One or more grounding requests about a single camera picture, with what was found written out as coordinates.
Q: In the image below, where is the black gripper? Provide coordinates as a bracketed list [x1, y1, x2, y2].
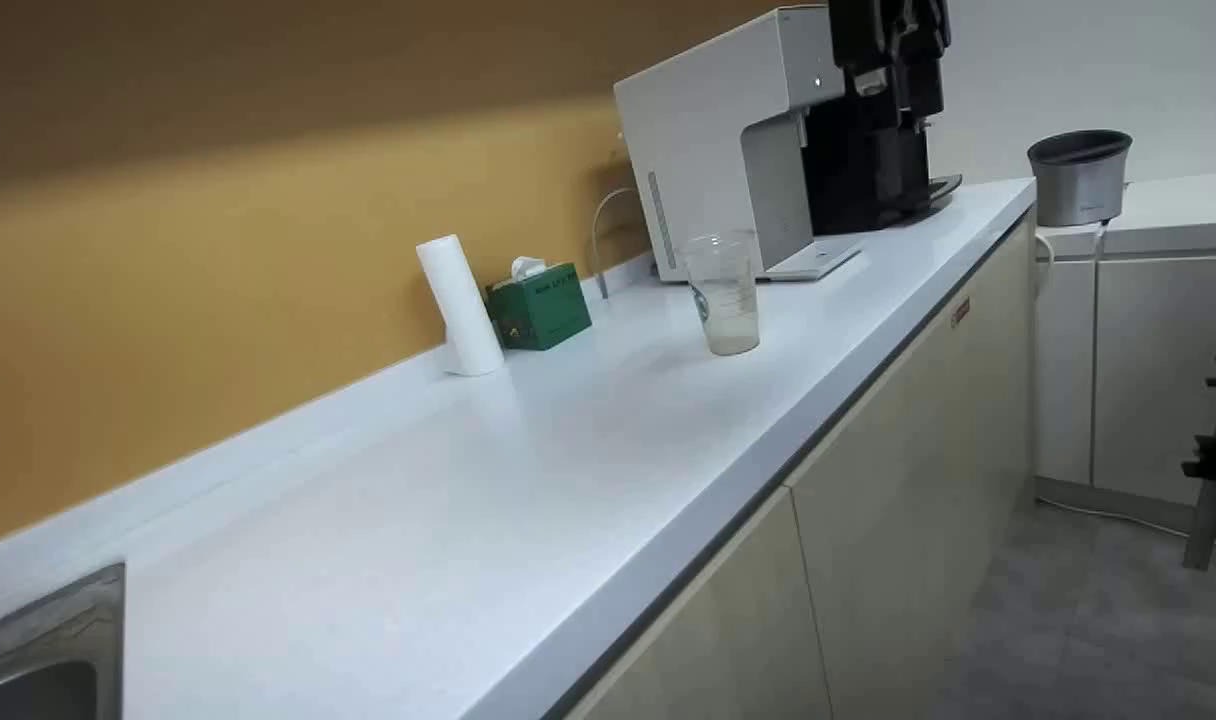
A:
[824, 0, 957, 122]

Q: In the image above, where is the clear plastic cup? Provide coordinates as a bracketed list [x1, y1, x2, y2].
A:
[685, 226, 769, 359]

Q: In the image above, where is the white coffee maker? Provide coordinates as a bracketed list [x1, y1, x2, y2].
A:
[612, 4, 869, 287]

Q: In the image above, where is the grey bucket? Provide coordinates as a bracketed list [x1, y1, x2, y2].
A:
[1023, 126, 1134, 233]

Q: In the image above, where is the beige cabinet door with label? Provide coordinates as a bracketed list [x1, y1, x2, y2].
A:
[945, 213, 1039, 613]

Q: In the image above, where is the white cabinet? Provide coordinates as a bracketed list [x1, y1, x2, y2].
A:
[1026, 164, 1216, 522]

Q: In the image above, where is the green tissue box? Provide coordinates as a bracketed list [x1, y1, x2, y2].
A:
[480, 260, 594, 357]

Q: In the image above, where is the white paper towel roll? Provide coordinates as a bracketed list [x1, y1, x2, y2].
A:
[411, 233, 507, 381]

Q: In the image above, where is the black and white tripod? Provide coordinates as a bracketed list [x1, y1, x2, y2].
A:
[1175, 354, 1216, 577]

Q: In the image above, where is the steel sink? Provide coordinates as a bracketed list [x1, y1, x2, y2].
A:
[0, 559, 131, 720]

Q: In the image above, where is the thin white power cable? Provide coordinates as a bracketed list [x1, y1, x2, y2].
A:
[585, 179, 638, 287]

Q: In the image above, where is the grey cable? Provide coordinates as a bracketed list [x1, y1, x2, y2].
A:
[1084, 221, 1107, 492]

